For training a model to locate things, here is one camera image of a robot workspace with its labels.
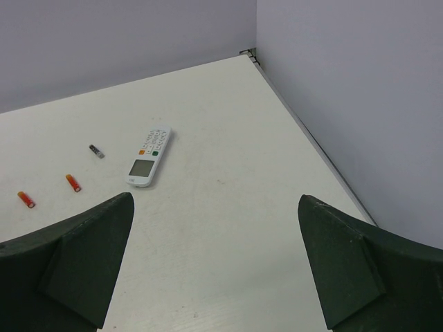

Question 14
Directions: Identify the red orange battery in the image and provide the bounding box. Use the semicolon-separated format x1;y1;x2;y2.
17;191;35;208
65;174;82;192

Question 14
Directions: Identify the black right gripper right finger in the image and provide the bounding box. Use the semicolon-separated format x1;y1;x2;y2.
298;195;442;331

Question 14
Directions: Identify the black battery near small remote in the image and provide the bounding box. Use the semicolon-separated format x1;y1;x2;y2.
89;145;105;159

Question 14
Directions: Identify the small white remote with buttons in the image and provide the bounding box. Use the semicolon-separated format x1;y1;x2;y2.
125;125;172;187

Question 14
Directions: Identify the aluminium table edge rail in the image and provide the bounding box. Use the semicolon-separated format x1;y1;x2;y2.
238;48;379;227

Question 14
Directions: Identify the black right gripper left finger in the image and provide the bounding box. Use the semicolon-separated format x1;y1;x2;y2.
1;192;134;331

